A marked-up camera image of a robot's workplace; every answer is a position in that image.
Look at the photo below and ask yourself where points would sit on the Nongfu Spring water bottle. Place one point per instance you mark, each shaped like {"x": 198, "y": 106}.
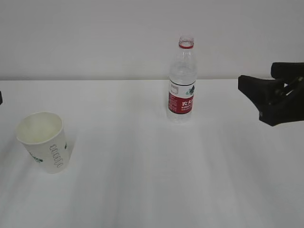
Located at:
{"x": 182, "y": 79}

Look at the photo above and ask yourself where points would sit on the white paper cup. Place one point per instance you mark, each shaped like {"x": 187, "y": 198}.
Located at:
{"x": 43, "y": 136}

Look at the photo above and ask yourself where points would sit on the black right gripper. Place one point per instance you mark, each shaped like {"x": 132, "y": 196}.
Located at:
{"x": 276, "y": 101}

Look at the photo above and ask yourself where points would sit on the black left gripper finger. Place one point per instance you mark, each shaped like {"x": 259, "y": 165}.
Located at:
{"x": 1, "y": 99}

